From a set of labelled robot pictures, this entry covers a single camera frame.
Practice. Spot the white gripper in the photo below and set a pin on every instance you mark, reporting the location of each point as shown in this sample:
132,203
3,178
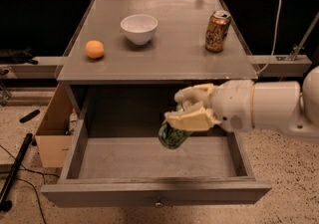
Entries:
233,105

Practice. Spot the green soda can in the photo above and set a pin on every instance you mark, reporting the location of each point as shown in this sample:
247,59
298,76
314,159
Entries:
172,138

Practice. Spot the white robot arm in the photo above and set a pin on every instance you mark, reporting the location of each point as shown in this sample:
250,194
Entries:
290,108

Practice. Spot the orange gold soda can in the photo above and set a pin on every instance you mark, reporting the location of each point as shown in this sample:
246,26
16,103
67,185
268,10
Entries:
216,31

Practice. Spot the open grey top drawer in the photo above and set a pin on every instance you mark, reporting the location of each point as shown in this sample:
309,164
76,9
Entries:
121,162

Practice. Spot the white ceramic bowl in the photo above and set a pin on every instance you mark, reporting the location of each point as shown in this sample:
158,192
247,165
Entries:
139,28

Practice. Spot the orange fruit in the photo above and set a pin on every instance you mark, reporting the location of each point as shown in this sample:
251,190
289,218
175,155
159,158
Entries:
95,49

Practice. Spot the cardboard box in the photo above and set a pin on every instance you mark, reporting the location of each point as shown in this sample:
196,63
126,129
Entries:
53,136

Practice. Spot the small black flat object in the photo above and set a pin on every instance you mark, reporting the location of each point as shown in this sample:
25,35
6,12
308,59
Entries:
29,116

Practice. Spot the black pole on floor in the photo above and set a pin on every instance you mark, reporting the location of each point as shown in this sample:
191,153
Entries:
5,204

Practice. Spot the black cloth on rail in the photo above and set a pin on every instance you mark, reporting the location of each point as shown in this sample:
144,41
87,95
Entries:
17,56

